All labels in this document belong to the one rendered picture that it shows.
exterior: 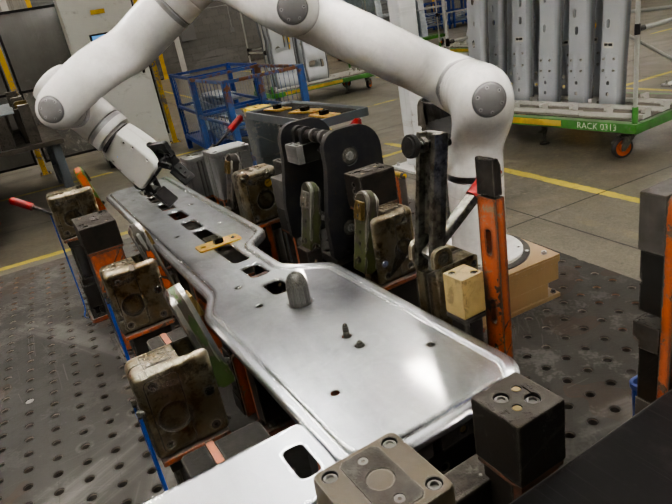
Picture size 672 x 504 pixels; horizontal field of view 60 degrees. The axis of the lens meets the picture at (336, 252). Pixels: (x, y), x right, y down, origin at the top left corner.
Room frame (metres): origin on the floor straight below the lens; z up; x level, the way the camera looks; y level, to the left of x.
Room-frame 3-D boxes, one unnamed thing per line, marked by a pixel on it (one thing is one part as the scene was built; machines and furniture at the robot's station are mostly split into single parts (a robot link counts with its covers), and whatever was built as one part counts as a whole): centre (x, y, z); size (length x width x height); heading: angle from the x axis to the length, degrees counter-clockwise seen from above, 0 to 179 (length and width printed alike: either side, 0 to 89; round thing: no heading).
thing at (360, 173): (0.94, -0.08, 0.91); 0.07 x 0.05 x 0.42; 117
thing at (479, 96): (1.16, -0.33, 1.11); 0.19 x 0.12 x 0.24; 1
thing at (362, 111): (1.40, 0.02, 1.16); 0.37 x 0.14 x 0.02; 27
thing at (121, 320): (0.91, 0.34, 0.87); 0.12 x 0.09 x 0.35; 117
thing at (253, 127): (1.63, 0.14, 0.92); 0.08 x 0.08 x 0.44; 27
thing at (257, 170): (1.25, 0.15, 0.89); 0.13 x 0.11 x 0.38; 117
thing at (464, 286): (0.61, -0.14, 0.88); 0.04 x 0.04 x 0.36; 27
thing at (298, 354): (1.05, 0.23, 1.00); 1.38 x 0.22 x 0.02; 27
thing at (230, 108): (6.02, 0.59, 0.47); 1.20 x 0.80 x 0.95; 24
